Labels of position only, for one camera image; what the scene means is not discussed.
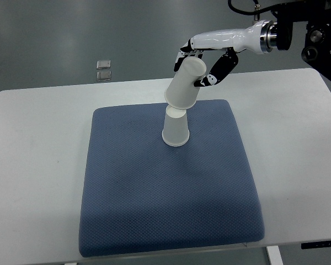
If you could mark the blue fabric cushion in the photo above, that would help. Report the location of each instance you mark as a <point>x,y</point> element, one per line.
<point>143,195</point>

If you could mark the metal floor plate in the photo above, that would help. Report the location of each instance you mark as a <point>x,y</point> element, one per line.
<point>103,64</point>
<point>103,76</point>

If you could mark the white paper cup on cushion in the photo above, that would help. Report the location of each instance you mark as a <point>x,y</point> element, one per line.
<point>175,130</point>

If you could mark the lower metal floor plate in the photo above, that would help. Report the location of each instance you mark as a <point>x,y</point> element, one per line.
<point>103,76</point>

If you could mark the black table control panel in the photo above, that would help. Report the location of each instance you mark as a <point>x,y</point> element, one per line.
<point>317,244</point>

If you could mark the upper metal floor plate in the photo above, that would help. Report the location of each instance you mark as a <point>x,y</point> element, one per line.
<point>103,64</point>

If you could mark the white table leg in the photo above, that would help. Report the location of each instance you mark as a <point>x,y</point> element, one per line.
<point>274,255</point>

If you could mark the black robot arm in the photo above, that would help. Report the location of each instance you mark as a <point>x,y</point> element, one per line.
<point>317,16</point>

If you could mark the white paper cup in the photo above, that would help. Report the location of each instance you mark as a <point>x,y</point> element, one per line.
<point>181,93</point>
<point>175,130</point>

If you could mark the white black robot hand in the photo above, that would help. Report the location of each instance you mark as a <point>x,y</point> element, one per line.
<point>259,38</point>

